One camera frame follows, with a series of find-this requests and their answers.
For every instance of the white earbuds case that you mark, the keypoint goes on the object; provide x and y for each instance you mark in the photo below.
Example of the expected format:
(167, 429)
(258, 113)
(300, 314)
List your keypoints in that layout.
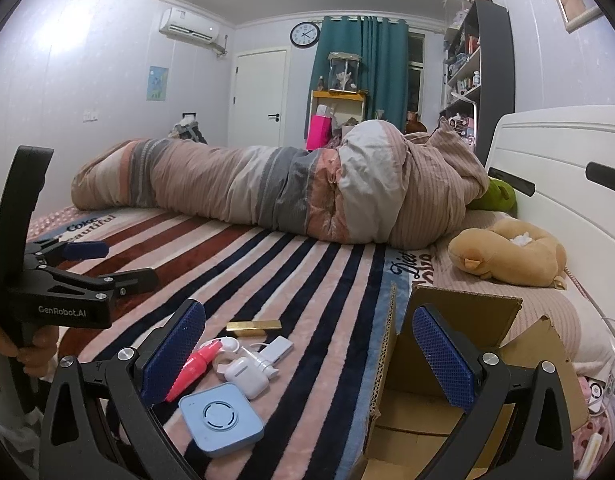
(245, 375)

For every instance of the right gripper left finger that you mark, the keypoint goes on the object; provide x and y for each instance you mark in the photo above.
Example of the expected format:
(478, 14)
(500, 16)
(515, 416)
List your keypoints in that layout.
(99, 421)

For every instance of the white wall switch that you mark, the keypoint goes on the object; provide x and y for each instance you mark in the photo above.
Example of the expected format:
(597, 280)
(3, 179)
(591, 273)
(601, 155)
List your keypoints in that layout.
(90, 116)

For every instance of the rolled pink grey duvet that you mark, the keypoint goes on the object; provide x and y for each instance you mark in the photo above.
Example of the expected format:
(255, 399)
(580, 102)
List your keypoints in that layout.
(377, 186)

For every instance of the person's left hand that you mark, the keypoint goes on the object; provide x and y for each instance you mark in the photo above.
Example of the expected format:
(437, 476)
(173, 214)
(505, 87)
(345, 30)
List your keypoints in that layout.
(37, 356)

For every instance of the white bed headboard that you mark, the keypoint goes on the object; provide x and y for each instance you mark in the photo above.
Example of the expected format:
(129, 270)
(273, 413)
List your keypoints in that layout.
(549, 151)

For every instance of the pink pillow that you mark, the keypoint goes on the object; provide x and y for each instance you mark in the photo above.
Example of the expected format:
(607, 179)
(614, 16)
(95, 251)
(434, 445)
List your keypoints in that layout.
(582, 331)

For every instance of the light blue square device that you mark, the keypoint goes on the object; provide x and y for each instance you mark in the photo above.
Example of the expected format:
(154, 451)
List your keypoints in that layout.
(221, 420)

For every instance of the pink gift bag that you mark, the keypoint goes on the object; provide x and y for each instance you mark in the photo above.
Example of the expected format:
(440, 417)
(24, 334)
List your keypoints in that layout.
(319, 132)

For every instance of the white charger with cable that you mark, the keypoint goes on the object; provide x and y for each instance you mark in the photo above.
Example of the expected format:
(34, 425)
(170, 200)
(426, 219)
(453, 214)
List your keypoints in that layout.
(267, 356)

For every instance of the white door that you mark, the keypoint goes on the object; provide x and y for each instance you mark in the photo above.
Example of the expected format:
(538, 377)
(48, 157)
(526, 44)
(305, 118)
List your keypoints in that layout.
(258, 95)

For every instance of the blue wall poster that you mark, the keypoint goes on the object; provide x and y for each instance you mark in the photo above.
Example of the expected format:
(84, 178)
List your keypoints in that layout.
(157, 83)

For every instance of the brown cardboard box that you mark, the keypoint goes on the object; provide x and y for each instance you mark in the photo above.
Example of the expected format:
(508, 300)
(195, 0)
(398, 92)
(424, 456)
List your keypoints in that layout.
(410, 417)

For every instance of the white round earphone case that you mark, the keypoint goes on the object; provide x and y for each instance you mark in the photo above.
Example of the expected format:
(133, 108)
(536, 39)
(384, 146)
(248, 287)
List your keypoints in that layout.
(226, 349)

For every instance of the round wall clock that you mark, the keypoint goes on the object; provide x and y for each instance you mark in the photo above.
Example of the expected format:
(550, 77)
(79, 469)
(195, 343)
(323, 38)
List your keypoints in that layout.
(305, 35)

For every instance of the pink tube bottle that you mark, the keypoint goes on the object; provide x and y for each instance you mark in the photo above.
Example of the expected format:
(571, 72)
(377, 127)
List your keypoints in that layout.
(195, 367)

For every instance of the dark bookshelf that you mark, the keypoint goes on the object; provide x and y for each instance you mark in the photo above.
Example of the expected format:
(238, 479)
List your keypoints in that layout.
(479, 70)

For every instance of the glass display case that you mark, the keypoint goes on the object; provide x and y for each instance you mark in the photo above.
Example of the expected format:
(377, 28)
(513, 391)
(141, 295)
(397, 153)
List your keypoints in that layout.
(343, 72)

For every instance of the gold rectangular bar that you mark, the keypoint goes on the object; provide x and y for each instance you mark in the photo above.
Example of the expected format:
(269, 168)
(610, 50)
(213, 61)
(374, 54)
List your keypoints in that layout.
(253, 328)

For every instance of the tan plush toy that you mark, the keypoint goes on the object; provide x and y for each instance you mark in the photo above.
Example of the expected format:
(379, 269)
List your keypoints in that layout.
(511, 251)

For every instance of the green plush toy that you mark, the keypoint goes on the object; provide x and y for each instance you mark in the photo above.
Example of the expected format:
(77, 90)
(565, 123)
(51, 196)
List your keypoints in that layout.
(500, 196)

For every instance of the teal curtain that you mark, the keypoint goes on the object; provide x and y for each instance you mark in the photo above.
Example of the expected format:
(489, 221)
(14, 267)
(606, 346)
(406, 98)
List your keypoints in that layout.
(382, 45)

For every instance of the white air conditioner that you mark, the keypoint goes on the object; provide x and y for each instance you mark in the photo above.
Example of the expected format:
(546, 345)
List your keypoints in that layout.
(191, 27)

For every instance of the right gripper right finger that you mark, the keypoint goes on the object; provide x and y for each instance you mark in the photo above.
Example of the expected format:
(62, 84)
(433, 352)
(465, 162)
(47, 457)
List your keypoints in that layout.
(536, 442)

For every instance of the striped plush blanket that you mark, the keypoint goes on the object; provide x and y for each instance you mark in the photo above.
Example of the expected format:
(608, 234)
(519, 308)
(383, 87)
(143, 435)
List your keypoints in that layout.
(331, 301)

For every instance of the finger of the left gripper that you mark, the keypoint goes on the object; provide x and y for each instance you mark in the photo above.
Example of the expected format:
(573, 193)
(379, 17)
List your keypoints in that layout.
(121, 283)
(64, 250)

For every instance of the yellow white side shelf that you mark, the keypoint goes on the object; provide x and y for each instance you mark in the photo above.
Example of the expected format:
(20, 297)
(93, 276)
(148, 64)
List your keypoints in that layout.
(342, 105)

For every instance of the framed wall picture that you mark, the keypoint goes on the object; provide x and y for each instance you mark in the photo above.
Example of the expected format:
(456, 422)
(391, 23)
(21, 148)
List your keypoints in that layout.
(578, 13)

